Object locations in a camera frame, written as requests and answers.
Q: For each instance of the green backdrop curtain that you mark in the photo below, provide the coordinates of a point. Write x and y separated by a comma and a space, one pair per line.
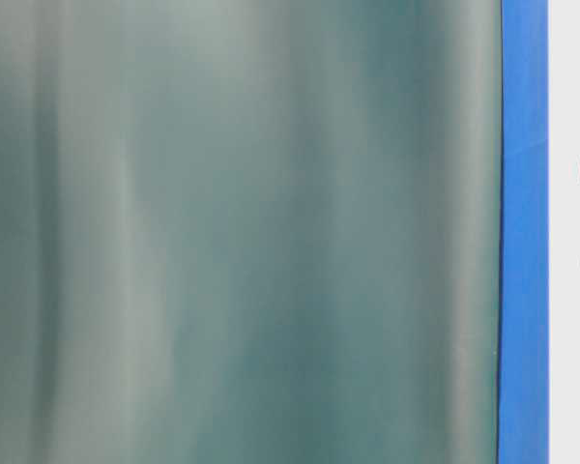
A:
249, 231

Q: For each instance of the blue mat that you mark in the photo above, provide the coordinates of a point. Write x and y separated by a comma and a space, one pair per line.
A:
524, 316

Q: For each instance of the white marked board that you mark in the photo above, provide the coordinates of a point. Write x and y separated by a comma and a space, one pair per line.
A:
564, 230

